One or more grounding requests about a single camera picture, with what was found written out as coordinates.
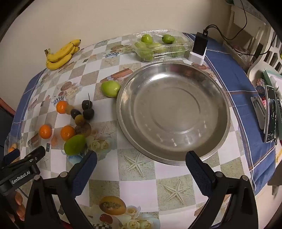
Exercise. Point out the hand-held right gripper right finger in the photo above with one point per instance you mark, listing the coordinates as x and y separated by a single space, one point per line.
199 174

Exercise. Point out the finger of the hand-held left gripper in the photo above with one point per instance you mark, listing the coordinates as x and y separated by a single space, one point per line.
11 155
36 154

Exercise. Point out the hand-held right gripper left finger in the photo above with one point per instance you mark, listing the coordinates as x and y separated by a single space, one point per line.
84 171

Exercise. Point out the orange mandarin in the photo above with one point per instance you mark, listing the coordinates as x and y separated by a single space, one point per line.
67 132
45 131
61 106

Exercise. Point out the large green jujube fruit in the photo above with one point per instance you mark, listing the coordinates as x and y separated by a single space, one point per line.
110 88
75 144

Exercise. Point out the round steel plate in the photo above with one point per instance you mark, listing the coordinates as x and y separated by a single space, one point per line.
174 114

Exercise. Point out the dark cherry with stem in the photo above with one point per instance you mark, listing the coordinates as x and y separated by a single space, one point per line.
87 105

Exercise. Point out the person's left hand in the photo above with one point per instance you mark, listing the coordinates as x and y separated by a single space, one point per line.
19 205

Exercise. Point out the red-edged dark furniture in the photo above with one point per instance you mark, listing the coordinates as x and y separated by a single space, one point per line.
5 123

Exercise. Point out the printed checkered tablecloth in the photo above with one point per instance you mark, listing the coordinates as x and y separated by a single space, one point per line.
99 99

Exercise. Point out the yellow strip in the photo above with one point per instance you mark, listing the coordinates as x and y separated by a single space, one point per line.
278 154

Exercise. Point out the grey phone stand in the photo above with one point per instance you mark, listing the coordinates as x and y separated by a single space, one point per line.
258 111

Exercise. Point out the black smartphone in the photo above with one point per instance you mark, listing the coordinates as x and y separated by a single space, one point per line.
270 114

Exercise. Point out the yellow banana bunch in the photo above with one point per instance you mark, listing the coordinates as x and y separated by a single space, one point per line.
60 58

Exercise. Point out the black remote control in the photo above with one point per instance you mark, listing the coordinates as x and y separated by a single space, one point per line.
279 114

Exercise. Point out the colourful small can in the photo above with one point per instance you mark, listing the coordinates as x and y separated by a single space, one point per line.
260 86

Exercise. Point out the white bottle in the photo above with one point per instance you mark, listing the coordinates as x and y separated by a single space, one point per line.
275 82

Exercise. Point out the clear plastic fruit box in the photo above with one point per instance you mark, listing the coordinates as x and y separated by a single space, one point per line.
174 56

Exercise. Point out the clear plastic bag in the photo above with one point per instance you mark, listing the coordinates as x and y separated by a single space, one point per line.
243 58

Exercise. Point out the black charger block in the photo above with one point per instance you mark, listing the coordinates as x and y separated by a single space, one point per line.
200 43

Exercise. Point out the pile of boxed jujubes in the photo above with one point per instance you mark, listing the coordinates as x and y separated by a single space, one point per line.
146 52

